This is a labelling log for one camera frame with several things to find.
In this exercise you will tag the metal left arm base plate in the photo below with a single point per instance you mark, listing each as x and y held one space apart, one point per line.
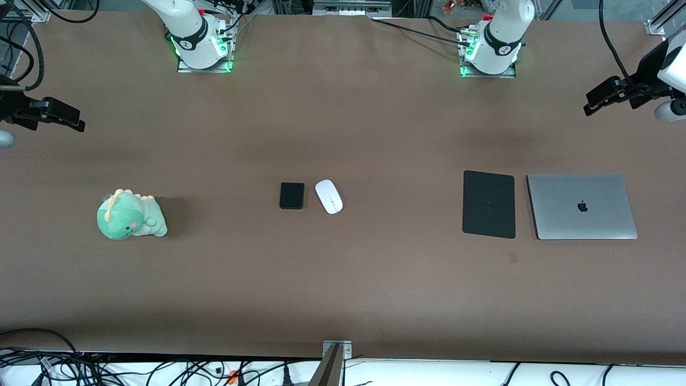
487 75

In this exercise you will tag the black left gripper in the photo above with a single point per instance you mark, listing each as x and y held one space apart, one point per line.
646 75

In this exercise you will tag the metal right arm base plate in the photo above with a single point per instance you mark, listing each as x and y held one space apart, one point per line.
204 69

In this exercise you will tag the green dinosaur plush toy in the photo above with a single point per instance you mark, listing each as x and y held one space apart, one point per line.
128 214

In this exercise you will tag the silver closed laptop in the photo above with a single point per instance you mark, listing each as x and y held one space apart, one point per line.
581 206

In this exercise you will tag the dark camera mount post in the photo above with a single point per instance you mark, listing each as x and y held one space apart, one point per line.
327 372

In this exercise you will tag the black mouse pad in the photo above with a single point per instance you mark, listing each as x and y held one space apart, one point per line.
489 203

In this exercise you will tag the silver metal equipment box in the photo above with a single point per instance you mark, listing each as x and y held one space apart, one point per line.
351 7

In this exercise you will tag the aluminium frame profile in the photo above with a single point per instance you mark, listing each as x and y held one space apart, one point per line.
662 24
32 13

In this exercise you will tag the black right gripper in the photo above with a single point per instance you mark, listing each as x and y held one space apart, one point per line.
12 109

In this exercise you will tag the white computer mouse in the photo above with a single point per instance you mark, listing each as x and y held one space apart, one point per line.
328 196

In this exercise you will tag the metal table edge bracket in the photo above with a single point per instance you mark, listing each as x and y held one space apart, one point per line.
345 348

